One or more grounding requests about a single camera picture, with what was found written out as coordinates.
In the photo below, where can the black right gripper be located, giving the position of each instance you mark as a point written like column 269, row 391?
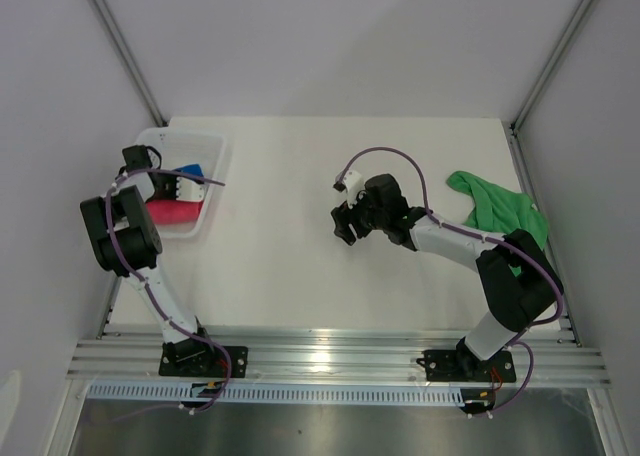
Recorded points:
column 342, row 218

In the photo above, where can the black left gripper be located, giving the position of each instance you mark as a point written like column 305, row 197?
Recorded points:
column 173, row 177

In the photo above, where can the red towel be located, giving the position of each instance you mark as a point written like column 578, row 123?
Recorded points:
column 171, row 212

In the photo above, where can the blue towel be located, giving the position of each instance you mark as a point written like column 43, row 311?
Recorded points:
column 191, row 169

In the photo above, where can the green towel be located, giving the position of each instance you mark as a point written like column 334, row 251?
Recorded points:
column 497, row 209

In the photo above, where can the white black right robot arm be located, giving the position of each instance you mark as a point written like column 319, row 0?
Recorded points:
column 518, row 282

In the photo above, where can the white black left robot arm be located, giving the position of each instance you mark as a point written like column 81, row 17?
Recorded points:
column 126, row 242

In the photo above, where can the white perforated plastic basket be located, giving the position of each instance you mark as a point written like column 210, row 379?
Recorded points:
column 178, row 173

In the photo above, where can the aluminium left side rail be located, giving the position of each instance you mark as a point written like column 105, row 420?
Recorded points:
column 106, row 307

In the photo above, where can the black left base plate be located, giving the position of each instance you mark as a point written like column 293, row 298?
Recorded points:
column 191, row 360

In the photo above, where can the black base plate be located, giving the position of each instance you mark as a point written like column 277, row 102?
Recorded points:
column 444, row 365
column 191, row 360

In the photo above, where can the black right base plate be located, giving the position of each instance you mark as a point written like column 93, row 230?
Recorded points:
column 444, row 365

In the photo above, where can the white slotted cable duct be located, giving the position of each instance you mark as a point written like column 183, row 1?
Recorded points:
column 241, row 392

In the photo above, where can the aluminium left frame post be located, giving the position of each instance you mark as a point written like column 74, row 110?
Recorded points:
column 122, row 50

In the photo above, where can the aluminium frame post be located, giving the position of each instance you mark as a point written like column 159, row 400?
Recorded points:
column 122, row 50
column 568, row 35

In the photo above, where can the aluminium front rail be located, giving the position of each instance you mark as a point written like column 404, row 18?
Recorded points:
column 337, row 357

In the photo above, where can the aluminium right frame post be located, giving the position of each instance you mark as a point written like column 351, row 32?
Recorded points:
column 568, row 35

